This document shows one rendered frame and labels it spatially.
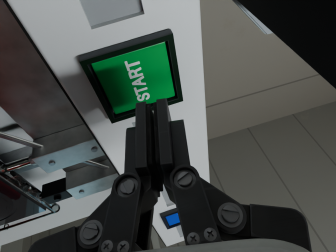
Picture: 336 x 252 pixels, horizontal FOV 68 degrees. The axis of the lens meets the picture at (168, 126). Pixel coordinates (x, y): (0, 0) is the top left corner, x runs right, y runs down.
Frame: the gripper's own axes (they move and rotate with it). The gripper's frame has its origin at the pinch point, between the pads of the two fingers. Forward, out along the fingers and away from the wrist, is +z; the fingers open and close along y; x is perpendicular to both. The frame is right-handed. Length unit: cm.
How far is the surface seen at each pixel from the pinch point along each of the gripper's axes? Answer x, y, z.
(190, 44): 1.2, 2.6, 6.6
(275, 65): -98, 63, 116
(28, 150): -17.3, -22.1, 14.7
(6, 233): -42, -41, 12
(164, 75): -0.3, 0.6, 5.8
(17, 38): 1.0, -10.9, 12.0
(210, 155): -154, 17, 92
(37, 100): -5.4, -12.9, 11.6
